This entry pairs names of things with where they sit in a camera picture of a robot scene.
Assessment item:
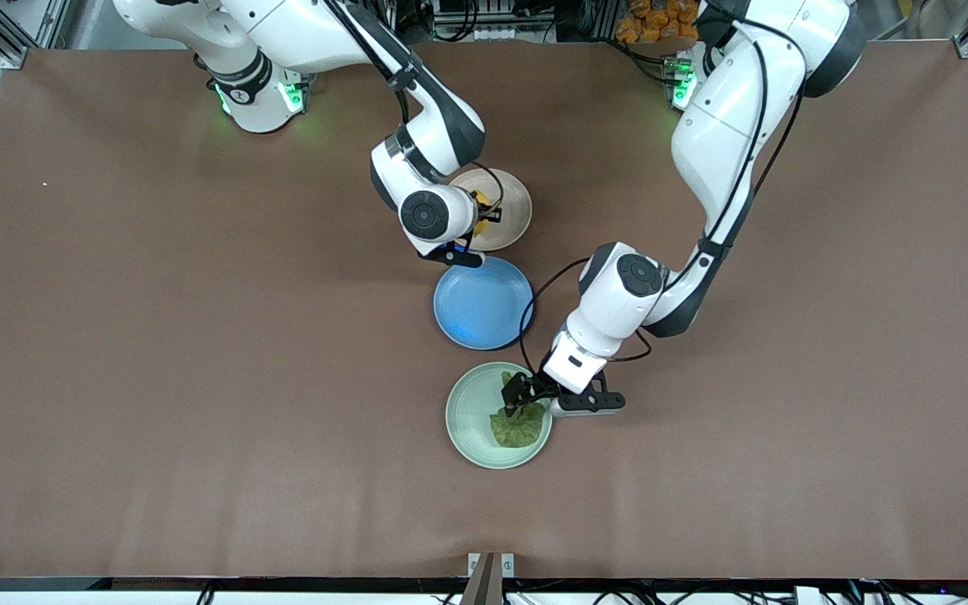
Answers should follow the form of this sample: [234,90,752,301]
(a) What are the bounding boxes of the orange snack packs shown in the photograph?
[615,0,698,45]

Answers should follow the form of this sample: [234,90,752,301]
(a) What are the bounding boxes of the blue round plate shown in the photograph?
[433,255,536,352]

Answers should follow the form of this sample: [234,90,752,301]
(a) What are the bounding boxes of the beige round plate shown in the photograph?
[448,167,534,252]

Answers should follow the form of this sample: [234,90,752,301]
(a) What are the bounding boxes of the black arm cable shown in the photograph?
[519,38,806,376]
[323,0,505,224]

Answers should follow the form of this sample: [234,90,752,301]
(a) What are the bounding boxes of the black table edge rail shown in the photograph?
[0,576,968,605]

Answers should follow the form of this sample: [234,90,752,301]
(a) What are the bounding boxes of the green lettuce leaf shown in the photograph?
[489,373,549,450]

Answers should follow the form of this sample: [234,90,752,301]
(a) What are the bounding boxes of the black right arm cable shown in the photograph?
[323,0,505,224]

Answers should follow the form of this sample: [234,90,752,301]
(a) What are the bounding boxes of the metal table edge bracket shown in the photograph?
[460,552,516,605]

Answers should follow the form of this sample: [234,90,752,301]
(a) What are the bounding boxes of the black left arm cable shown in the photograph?
[519,38,806,376]

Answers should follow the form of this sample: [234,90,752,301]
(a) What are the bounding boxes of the light green round plate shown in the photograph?
[445,361,555,471]

